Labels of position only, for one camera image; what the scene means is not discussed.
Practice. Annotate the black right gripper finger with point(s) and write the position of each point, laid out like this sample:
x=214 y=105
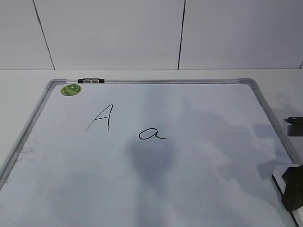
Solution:
x=292 y=198

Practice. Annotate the white board eraser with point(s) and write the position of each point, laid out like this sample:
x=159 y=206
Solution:
x=279 y=170

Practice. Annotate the black and silver board clip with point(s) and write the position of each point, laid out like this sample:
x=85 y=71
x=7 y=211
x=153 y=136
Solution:
x=91 y=81

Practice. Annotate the round green magnet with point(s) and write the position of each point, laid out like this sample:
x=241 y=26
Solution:
x=71 y=90

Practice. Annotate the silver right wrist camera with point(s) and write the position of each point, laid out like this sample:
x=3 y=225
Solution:
x=293 y=126

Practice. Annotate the white board with grey frame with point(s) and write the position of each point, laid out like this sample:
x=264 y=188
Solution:
x=133 y=153

